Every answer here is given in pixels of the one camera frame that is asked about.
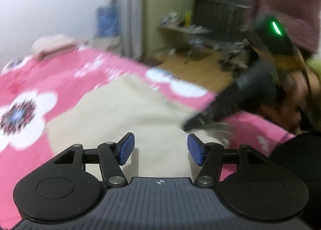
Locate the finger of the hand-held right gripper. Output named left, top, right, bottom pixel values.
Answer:
left=183, top=84, right=241, bottom=131

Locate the folded pink checkered towel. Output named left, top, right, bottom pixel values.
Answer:
left=31, top=34, right=76, bottom=56

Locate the wooden shelf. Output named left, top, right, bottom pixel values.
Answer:
left=157, top=12, right=251, bottom=70

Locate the grey curtain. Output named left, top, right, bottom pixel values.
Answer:
left=110, top=0, right=145, bottom=58

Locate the beige zip jacket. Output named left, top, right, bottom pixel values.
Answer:
left=48, top=74, right=242, bottom=181

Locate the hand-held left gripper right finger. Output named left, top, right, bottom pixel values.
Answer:
left=187, top=133, right=270, bottom=188

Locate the person's right hand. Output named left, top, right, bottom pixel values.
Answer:
left=261, top=72, right=310, bottom=130

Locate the pink floral blanket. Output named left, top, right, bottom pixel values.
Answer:
left=0, top=49, right=297, bottom=221

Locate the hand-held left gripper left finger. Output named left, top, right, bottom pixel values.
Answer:
left=53, top=132, right=136, bottom=188

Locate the small white cabinet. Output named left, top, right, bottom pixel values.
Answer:
left=94, top=36, right=121, bottom=50

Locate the dark radiator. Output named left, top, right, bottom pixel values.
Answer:
left=196, top=0, right=252, bottom=43

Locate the blue wrapped water jug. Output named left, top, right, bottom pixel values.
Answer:
left=96, top=4, right=121, bottom=38

